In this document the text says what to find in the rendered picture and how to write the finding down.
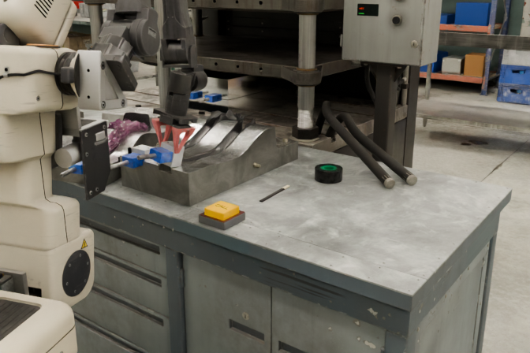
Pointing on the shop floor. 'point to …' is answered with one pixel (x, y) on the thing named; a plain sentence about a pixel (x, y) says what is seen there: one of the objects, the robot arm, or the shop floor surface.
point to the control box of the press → (390, 24)
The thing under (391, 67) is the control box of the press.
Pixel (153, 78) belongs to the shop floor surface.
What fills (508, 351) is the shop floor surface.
